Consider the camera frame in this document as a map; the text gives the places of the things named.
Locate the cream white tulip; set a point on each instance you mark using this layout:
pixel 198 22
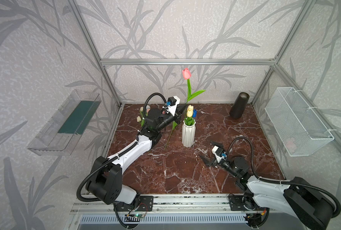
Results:
pixel 190 108

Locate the clear plastic wall shelf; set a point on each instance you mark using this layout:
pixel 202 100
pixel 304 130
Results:
pixel 62 132

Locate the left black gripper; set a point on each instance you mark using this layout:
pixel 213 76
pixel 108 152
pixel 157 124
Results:
pixel 177 111

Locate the black cone vase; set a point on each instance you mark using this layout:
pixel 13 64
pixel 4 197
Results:
pixel 239 105

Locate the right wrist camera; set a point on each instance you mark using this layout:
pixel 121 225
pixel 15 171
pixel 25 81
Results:
pixel 219 154

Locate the white ribbed vase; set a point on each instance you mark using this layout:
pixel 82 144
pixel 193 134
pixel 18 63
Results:
pixel 188 135

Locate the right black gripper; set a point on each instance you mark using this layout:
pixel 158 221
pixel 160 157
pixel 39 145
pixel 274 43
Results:
pixel 213 160

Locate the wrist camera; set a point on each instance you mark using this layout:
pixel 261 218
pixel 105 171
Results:
pixel 219 154
pixel 171 105

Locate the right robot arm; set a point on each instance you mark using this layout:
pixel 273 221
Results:
pixel 312 206

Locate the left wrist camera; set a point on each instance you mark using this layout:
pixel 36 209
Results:
pixel 171 105

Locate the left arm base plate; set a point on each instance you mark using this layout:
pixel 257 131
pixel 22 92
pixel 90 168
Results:
pixel 142 203

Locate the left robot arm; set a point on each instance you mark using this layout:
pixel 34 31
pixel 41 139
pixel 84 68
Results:
pixel 105 181

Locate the white wire mesh basket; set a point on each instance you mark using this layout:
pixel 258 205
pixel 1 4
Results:
pixel 293 117

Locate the pink tulip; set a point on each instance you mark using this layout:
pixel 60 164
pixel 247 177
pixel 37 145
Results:
pixel 186 75

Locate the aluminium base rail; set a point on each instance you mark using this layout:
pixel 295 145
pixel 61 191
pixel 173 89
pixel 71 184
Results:
pixel 179 204

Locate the pink object in basket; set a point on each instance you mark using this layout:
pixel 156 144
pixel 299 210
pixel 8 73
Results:
pixel 290 145

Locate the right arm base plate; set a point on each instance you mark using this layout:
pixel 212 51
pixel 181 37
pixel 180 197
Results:
pixel 243 202

